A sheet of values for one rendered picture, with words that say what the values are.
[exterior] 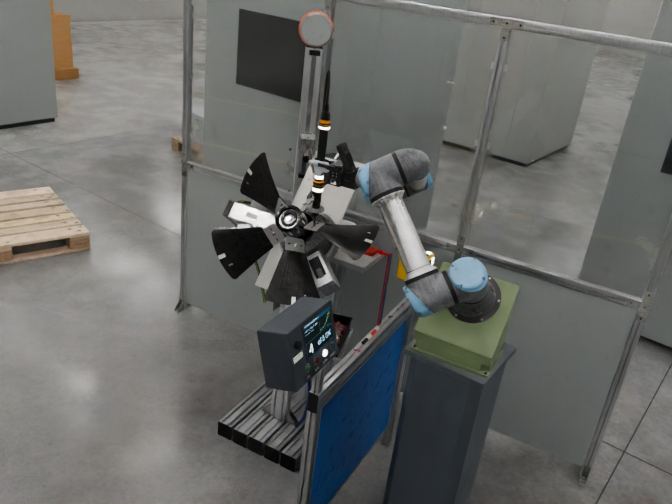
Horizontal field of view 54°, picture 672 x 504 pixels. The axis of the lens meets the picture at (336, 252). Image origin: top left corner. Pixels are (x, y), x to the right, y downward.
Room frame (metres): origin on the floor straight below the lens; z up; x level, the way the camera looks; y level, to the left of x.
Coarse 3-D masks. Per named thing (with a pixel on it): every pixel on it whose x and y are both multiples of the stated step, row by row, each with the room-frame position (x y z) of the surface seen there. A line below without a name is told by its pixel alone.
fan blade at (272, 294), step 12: (288, 252) 2.41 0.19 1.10; (300, 252) 2.45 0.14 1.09; (288, 264) 2.38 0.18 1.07; (300, 264) 2.41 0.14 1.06; (276, 276) 2.33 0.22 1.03; (288, 276) 2.35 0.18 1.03; (300, 276) 2.37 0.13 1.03; (312, 276) 2.40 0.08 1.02; (276, 288) 2.30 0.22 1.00; (288, 288) 2.31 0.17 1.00; (300, 288) 2.33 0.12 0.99; (312, 288) 2.35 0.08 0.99; (276, 300) 2.27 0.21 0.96; (288, 300) 2.28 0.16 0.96
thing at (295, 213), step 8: (288, 208) 2.52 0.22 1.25; (296, 208) 2.51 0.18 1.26; (280, 216) 2.51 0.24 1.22; (296, 216) 2.49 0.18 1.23; (304, 216) 2.51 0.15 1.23; (280, 224) 2.48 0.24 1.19; (288, 224) 2.47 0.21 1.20; (296, 224) 2.46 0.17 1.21; (304, 224) 2.49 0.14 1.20; (288, 232) 2.45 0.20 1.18; (296, 232) 2.47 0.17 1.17; (304, 232) 2.53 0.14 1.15; (312, 232) 2.53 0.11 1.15; (304, 240) 2.51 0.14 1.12
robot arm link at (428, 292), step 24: (360, 168) 2.09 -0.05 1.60; (384, 168) 2.06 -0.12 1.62; (384, 192) 2.02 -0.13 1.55; (384, 216) 2.01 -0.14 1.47; (408, 216) 2.01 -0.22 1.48; (408, 240) 1.95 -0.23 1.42; (408, 264) 1.92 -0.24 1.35; (408, 288) 1.89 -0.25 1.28; (432, 288) 1.86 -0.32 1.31; (432, 312) 1.85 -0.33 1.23
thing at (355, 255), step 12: (324, 228) 2.47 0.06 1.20; (336, 228) 2.48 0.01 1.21; (348, 228) 2.49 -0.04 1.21; (360, 228) 2.49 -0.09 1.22; (372, 228) 2.48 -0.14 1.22; (336, 240) 2.39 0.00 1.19; (348, 240) 2.40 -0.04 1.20; (360, 240) 2.40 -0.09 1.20; (372, 240) 2.41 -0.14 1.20; (348, 252) 2.34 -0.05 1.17; (360, 252) 2.34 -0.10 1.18
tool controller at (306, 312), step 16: (304, 304) 1.78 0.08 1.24; (320, 304) 1.77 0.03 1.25; (272, 320) 1.68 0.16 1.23; (288, 320) 1.67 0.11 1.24; (304, 320) 1.66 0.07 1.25; (320, 320) 1.73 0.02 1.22; (272, 336) 1.59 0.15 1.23; (288, 336) 1.58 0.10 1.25; (304, 336) 1.64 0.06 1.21; (320, 336) 1.71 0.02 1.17; (272, 352) 1.59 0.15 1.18; (288, 352) 1.57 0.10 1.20; (304, 352) 1.63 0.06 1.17; (320, 352) 1.70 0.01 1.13; (336, 352) 1.77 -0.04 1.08; (272, 368) 1.59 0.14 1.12; (288, 368) 1.57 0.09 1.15; (304, 368) 1.61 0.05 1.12; (320, 368) 1.68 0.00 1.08; (272, 384) 1.59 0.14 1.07; (288, 384) 1.56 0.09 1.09; (304, 384) 1.59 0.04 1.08
